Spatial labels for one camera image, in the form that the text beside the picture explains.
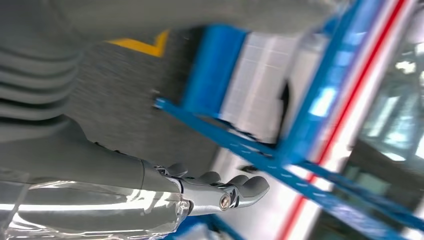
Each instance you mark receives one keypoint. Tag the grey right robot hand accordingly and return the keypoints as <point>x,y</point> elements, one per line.
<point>82,172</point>

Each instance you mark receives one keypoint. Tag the blue metal shelf rack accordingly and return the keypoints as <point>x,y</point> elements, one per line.
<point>318,99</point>

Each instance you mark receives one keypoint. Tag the blue plastic bin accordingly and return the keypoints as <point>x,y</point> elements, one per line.
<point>212,73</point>

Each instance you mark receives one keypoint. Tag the white plastic bin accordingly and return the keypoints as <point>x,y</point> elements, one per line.
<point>242,86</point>
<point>275,82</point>

